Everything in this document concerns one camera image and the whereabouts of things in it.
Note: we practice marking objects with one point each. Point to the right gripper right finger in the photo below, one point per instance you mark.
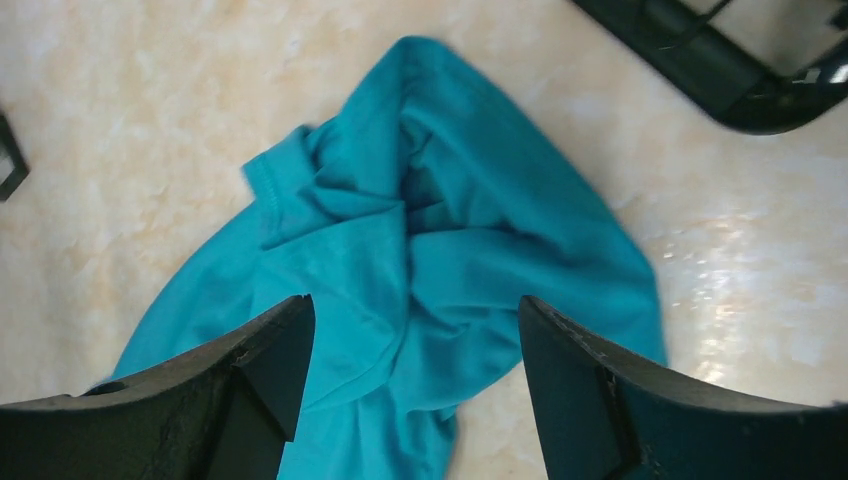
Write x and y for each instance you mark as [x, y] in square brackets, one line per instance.
[605, 412]

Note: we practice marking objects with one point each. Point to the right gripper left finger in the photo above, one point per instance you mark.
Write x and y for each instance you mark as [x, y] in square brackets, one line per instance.
[223, 410]

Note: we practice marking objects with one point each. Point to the teal t-shirt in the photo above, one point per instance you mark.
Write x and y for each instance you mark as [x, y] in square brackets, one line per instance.
[416, 219]

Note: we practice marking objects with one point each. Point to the black box with grey brooch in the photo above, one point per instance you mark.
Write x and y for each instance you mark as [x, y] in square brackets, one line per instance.
[14, 168]

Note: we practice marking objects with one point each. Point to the black carrying case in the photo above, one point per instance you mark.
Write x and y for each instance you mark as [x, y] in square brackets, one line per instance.
[728, 84]

